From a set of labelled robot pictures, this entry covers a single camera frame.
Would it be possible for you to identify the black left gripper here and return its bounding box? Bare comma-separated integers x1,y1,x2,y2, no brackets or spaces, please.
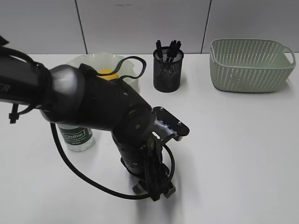
121,156,174,198

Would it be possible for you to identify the white grey eraser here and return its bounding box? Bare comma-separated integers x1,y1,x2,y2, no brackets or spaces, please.
132,180,176,201

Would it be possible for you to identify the clear plastic water bottle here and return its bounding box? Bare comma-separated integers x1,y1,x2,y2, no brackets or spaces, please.
57,124,95,152

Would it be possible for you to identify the yellow mango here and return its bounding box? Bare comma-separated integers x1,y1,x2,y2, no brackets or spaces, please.
97,69,119,81

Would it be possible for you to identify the black marker pen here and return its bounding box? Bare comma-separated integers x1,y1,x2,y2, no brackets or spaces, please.
156,40,164,61
170,41,181,62
166,40,177,63

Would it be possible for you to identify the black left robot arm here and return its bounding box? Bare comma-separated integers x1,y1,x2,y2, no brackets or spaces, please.
0,47,175,201

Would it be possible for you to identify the black mesh pen holder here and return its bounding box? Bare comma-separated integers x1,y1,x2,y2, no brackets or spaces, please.
153,47,184,92

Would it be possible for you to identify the pale green wavy plate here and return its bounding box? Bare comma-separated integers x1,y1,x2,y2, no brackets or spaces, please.
66,52,137,77

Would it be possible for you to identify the green woven plastic basket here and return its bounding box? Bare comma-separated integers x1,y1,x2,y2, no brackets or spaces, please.
210,38,296,93

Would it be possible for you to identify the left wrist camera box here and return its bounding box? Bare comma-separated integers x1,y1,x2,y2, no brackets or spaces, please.
152,106,190,141

